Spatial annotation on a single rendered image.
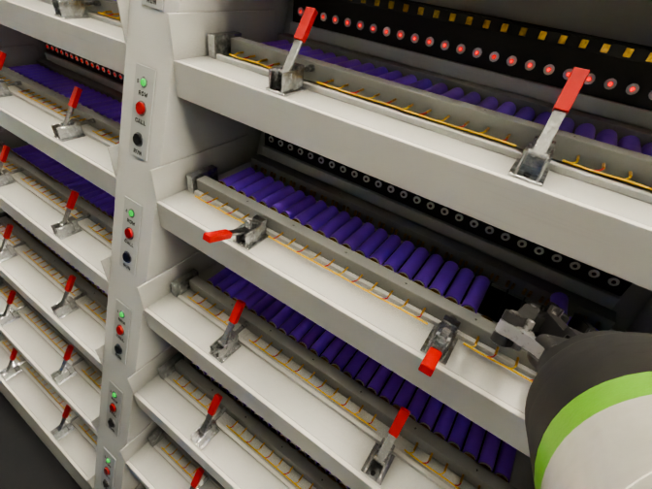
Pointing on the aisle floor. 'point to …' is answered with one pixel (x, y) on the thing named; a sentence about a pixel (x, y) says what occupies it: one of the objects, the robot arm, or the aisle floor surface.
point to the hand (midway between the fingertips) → (564, 328)
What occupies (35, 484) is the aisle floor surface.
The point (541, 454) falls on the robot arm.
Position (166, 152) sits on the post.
